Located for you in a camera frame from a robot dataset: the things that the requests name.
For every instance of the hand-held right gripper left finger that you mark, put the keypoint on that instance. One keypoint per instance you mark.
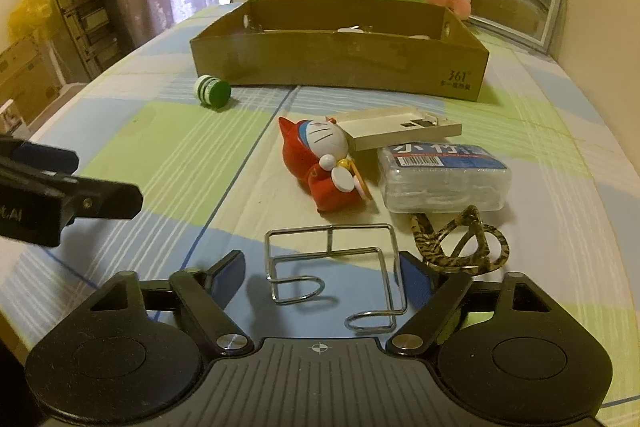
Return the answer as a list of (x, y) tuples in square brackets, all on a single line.
[(227, 275)]

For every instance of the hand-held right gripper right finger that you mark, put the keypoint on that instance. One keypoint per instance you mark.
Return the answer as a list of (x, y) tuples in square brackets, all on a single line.
[(417, 282)]

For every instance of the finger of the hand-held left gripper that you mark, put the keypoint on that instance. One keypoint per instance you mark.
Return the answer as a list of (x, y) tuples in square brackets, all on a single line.
[(47, 159), (110, 199)]

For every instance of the leopard print hair claw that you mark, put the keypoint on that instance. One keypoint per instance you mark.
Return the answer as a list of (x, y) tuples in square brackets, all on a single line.
[(450, 263)]

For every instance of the clear plastic box blue label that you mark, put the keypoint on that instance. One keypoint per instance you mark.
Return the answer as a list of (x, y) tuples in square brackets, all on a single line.
[(440, 187)]

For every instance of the red robot cat toy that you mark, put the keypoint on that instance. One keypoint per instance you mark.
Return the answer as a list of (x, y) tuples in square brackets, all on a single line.
[(310, 167)]

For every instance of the green white striped spool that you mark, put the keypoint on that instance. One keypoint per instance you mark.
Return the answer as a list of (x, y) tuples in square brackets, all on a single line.
[(212, 91)]

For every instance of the white plastic tray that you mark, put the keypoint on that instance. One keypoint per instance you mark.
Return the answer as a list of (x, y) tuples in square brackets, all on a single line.
[(390, 129)]

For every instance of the brown cardboard box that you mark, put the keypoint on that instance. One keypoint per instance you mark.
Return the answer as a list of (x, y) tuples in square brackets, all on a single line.
[(325, 62)]

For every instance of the checked tablecloth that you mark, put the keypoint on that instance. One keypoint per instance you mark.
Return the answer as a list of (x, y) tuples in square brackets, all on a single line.
[(175, 147)]

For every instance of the cardboard carton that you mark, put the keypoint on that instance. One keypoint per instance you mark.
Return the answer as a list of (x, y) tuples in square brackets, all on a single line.
[(27, 77)]

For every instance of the yellow plastic bag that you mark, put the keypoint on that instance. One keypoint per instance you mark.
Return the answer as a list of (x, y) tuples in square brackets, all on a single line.
[(30, 12)]

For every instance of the grey picture frame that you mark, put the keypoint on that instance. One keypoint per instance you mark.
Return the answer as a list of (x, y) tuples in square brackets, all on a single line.
[(515, 2)]

